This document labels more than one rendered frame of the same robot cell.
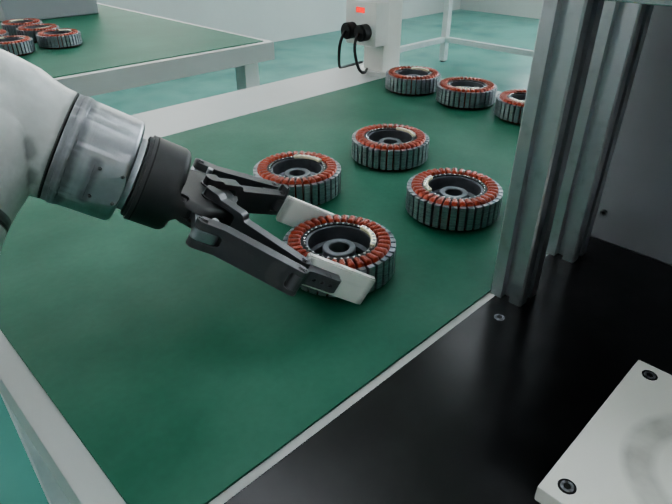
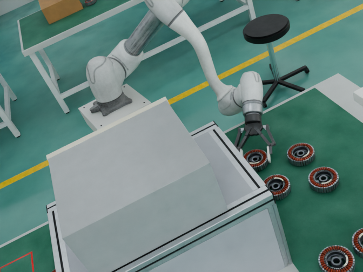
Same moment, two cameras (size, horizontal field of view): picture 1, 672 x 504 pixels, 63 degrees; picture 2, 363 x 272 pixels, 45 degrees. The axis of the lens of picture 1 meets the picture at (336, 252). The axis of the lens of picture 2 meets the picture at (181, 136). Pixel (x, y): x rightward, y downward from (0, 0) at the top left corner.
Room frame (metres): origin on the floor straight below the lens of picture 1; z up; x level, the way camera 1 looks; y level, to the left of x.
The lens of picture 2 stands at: (1.12, -1.24, 2.10)
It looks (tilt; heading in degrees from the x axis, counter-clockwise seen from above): 37 degrees down; 128
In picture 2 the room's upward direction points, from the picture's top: 23 degrees counter-clockwise
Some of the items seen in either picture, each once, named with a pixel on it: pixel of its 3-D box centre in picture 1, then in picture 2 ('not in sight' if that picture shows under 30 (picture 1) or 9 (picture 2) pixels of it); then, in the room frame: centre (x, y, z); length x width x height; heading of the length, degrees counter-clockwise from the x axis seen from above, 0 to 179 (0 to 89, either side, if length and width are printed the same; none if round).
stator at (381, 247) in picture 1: (339, 253); (255, 160); (0.47, 0.00, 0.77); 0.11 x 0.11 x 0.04
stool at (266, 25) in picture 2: not in sight; (275, 56); (0.07, 1.55, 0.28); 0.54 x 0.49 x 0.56; 135
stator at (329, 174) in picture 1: (297, 178); (301, 154); (0.66, 0.05, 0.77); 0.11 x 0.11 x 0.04
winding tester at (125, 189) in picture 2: not in sight; (132, 181); (0.33, -0.54, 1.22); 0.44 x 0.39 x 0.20; 45
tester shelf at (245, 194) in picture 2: not in sight; (150, 204); (0.33, -0.53, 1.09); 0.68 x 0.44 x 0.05; 45
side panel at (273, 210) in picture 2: not in sight; (260, 209); (0.62, -0.36, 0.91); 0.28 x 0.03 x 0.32; 135
